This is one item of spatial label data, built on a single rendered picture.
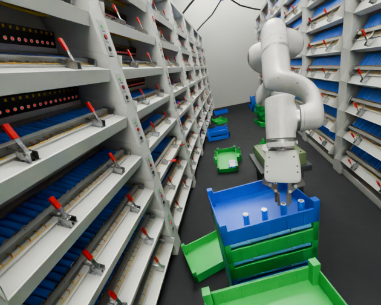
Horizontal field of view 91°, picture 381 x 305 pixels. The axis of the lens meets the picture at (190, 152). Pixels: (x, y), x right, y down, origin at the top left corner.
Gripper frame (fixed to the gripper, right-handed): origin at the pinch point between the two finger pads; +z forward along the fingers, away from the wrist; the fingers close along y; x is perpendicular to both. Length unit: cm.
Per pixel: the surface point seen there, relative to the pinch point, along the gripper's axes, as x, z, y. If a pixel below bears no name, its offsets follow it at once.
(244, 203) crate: -7.5, 4.5, 13.5
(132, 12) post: -31, -111, 86
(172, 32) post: -97, -136, 94
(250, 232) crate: 7.7, 8.9, 9.1
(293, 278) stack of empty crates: 9.2, 18.7, -1.8
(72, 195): 30, -4, 57
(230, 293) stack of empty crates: 17.2, 21.6, 12.9
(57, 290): 37, 19, 54
